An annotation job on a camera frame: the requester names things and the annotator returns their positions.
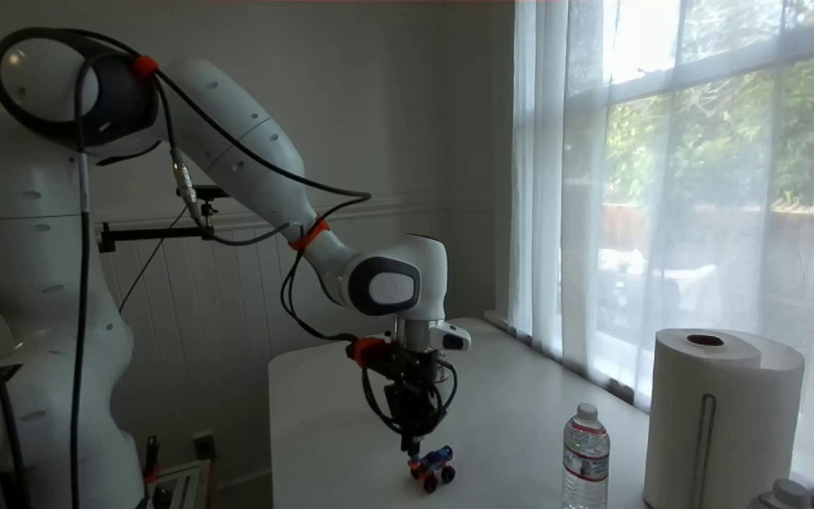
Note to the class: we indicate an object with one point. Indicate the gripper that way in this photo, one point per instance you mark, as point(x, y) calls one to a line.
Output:
point(414, 406)

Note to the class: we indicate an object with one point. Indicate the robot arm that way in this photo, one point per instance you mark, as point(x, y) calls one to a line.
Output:
point(32, 233)

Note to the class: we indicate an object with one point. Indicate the blue toy car red wheels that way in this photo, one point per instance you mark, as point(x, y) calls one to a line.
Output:
point(437, 463)

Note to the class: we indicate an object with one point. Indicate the clear plastic water bottle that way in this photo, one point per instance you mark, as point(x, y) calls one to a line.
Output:
point(586, 459)

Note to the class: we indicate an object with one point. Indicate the white sheer curtain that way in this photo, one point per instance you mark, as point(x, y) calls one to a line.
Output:
point(541, 177)

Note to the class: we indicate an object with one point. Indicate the paper towel holder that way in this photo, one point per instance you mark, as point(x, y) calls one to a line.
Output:
point(703, 452)

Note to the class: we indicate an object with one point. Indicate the white paper towel roll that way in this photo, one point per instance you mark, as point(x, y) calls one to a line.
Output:
point(739, 424)

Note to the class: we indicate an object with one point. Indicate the grey bottle cap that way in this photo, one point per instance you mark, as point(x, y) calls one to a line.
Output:
point(783, 496)

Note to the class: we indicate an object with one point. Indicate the window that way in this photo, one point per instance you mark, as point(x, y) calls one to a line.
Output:
point(725, 141)

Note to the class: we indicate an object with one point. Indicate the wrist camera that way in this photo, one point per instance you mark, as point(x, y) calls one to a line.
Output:
point(403, 362)

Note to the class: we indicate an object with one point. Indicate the aluminium frame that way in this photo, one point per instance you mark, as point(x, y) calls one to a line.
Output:
point(181, 484)

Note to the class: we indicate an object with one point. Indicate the camera on mount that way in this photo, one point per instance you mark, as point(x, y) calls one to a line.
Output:
point(156, 233)

